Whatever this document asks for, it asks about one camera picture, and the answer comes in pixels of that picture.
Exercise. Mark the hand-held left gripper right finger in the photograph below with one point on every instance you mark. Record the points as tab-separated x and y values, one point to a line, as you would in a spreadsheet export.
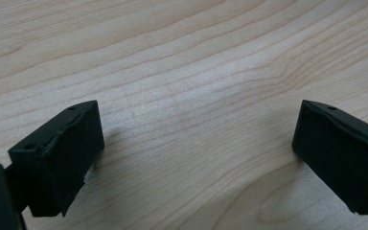
345	159

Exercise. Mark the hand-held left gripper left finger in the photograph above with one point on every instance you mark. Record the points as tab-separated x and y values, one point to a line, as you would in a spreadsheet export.
60	159

